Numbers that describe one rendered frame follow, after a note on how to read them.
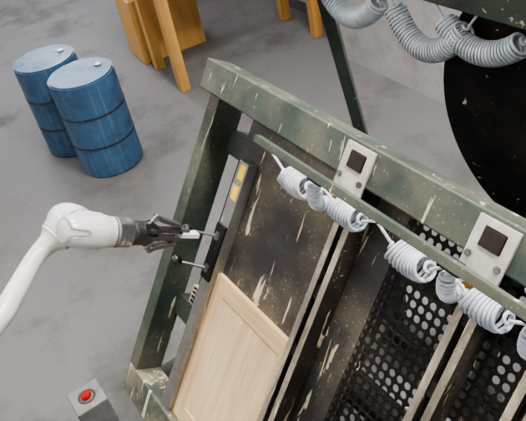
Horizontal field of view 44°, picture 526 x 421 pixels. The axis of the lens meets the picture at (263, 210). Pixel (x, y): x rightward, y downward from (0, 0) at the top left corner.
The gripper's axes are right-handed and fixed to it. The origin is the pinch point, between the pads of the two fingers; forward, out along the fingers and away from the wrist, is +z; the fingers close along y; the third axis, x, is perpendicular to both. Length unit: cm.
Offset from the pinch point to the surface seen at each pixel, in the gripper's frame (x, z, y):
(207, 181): 21.0, 16.5, 10.2
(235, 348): -22.7, 14.5, -28.7
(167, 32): 374, 185, 15
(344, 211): -61, -5, 37
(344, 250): -53, 10, 23
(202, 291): -0.7, 12.1, -20.7
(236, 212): -3.0, 13.5, 9.7
